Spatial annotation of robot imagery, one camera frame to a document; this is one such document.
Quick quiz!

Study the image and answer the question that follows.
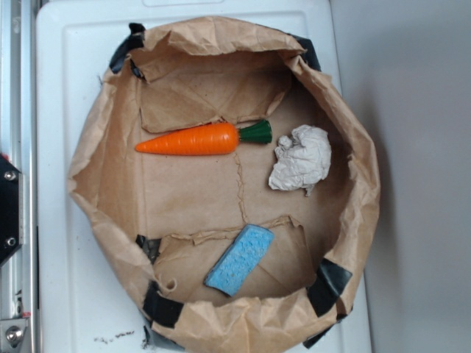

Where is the blue sponge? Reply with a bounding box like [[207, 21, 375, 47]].
[[204, 224, 275, 296]]

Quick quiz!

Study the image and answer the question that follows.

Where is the brown paper-lined bin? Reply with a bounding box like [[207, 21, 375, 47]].
[[68, 17, 380, 352]]

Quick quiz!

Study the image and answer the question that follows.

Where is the orange toy carrot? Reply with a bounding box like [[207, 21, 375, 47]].
[[135, 120, 272, 156]]

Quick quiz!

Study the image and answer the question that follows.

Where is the crumpled white paper ball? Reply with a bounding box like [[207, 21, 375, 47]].
[[269, 124, 332, 197]]

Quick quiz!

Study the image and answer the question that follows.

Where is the white plastic tray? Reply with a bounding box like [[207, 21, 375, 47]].
[[35, 0, 373, 353]]

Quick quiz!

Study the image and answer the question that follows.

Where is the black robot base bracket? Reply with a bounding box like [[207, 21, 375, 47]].
[[0, 154, 23, 266]]

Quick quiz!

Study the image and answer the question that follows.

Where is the aluminium frame rail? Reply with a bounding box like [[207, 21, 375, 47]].
[[1, 1, 43, 352]]

